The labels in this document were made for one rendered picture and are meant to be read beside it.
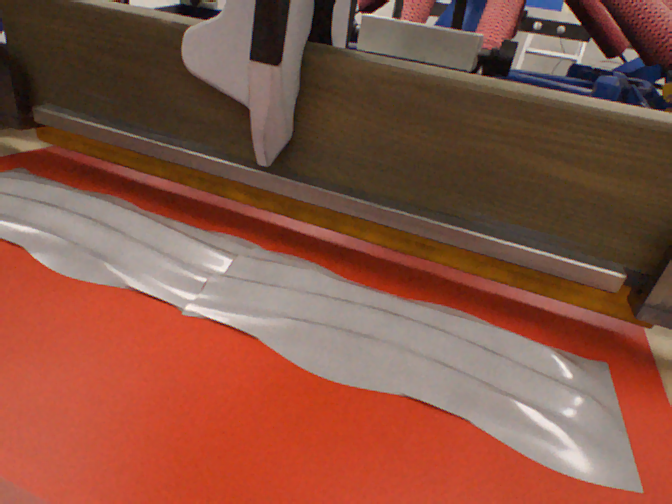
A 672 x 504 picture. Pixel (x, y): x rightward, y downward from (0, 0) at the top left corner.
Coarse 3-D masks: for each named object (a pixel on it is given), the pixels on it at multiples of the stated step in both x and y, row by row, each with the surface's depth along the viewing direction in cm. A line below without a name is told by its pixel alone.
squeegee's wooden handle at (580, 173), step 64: (0, 0) 27; (64, 0) 26; (64, 64) 27; (128, 64) 26; (320, 64) 22; (384, 64) 21; (192, 128) 26; (320, 128) 23; (384, 128) 22; (448, 128) 21; (512, 128) 20; (576, 128) 19; (640, 128) 18; (384, 192) 23; (448, 192) 22; (512, 192) 21; (576, 192) 20; (640, 192) 19; (640, 256) 20
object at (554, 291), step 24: (72, 144) 31; (144, 168) 30; (168, 168) 29; (216, 192) 29; (240, 192) 28; (288, 216) 27; (312, 216) 27; (384, 240) 26; (408, 240) 25; (456, 264) 25; (480, 264) 24; (528, 288) 24; (552, 288) 23; (600, 312) 23; (624, 312) 23
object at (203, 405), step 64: (320, 256) 25; (384, 256) 26; (192, 320) 19; (512, 320) 22; (576, 320) 23; (128, 384) 15; (192, 384) 16; (256, 384) 16; (320, 384) 17; (640, 384) 20; (64, 448) 13; (128, 448) 13; (192, 448) 14; (256, 448) 14; (320, 448) 14; (384, 448) 15; (448, 448) 15; (640, 448) 16
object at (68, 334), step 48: (144, 192) 29; (192, 192) 30; (0, 240) 22; (0, 288) 19; (48, 288) 19; (96, 288) 20; (0, 336) 16; (48, 336) 17; (96, 336) 17; (144, 336) 17; (0, 384) 15; (48, 384) 15; (0, 432) 13
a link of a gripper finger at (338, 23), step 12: (324, 0) 23; (336, 0) 23; (348, 0) 24; (324, 12) 23; (336, 12) 23; (348, 12) 25; (312, 24) 24; (324, 24) 23; (336, 24) 24; (312, 36) 24; (324, 36) 24; (336, 36) 24
